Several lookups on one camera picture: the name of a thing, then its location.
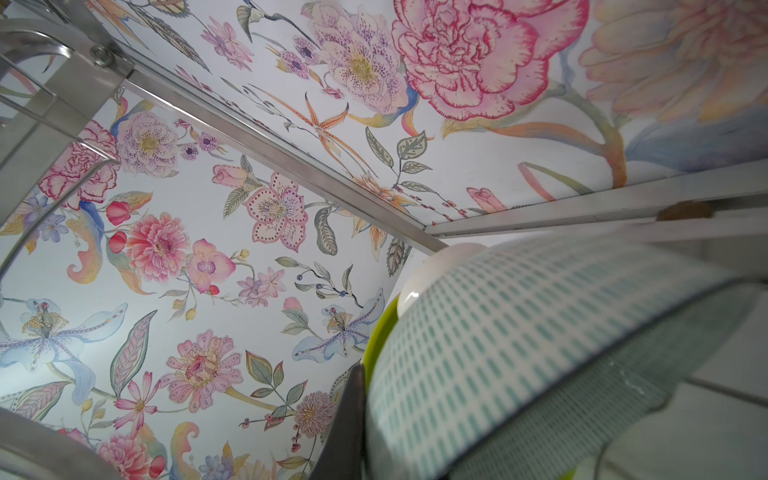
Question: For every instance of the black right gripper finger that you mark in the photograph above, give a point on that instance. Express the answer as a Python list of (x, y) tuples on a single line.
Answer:
[(343, 453)]

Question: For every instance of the lime green plastic bowl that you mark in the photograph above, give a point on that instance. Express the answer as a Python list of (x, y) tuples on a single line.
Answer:
[(384, 327)]

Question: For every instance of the pale teal ceramic bowl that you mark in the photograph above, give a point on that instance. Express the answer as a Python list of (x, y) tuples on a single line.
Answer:
[(530, 356)]

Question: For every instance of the stainless steel dish rack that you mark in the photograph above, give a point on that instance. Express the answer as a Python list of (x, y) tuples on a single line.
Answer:
[(73, 65)]

